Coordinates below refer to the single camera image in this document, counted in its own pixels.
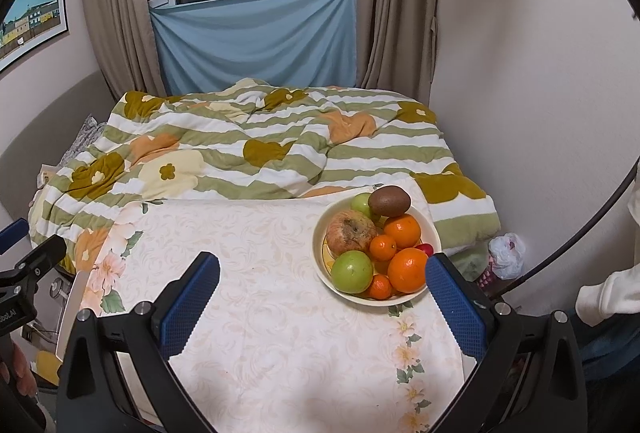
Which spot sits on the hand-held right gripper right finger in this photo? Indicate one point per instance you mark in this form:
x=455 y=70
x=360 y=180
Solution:
x=455 y=308

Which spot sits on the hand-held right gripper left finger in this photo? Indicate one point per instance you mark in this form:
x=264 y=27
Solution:
x=187 y=308

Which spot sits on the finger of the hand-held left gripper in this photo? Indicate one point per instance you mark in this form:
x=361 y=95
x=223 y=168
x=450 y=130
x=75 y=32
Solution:
x=12 y=235
x=45 y=255

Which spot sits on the large orange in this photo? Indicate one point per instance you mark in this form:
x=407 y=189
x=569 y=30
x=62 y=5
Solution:
x=407 y=269
x=402 y=231

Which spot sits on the red cherry tomato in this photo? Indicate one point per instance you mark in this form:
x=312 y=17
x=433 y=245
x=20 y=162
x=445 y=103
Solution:
x=425 y=249

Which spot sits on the small tangerine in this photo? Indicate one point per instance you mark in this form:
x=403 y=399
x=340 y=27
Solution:
x=383 y=248
x=380 y=287

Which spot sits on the large green apple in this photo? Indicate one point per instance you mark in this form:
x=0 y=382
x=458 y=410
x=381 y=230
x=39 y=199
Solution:
x=353 y=271

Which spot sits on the brown kiwi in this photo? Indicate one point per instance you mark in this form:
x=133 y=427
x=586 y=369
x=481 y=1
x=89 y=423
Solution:
x=389 y=202

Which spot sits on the red yellow apple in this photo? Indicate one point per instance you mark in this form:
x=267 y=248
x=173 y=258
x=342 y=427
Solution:
x=350 y=231

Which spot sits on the yellow cartoon print plate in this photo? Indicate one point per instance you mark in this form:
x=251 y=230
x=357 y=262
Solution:
x=322 y=263

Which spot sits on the small green apple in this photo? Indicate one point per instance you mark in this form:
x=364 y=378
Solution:
x=360 y=204

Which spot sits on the person's left hand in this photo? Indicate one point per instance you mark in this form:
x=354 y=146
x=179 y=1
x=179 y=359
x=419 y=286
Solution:
x=17 y=370

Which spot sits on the green cloth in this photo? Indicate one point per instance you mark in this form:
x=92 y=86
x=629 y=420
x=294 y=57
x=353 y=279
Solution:
x=472 y=263

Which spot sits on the white chair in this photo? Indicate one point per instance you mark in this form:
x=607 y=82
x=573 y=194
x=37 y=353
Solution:
x=75 y=308

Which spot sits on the yellow object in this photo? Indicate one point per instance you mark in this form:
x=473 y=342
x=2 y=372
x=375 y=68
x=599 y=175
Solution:
x=46 y=363

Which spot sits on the small white box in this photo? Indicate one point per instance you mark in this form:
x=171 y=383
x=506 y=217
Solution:
x=46 y=175

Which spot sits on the white plastic bag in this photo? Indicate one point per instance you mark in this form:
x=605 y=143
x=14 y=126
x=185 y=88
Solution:
x=506 y=255

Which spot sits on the floral white tablecloth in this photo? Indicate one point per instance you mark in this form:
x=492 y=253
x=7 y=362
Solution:
x=280 y=313

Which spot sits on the grey padded headboard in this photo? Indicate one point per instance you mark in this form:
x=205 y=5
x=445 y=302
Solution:
x=35 y=123

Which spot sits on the patterned grey pillow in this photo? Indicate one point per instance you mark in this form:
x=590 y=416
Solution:
x=82 y=138

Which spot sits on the white garment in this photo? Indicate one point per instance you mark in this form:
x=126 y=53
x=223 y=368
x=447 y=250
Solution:
x=607 y=295

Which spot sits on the dark blue garment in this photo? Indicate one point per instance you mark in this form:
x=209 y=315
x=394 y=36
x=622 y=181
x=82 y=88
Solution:
x=610 y=348

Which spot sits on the green striped flower blanket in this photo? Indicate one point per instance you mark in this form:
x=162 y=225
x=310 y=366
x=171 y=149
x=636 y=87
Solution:
x=280 y=138

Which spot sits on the beige curtain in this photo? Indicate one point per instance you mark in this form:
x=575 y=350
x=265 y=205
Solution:
x=400 y=3
x=120 y=3

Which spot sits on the blue cloth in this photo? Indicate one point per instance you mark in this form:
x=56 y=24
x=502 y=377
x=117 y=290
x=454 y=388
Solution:
x=255 y=38

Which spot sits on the wall poster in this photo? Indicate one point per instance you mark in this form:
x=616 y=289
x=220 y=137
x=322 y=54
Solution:
x=30 y=18

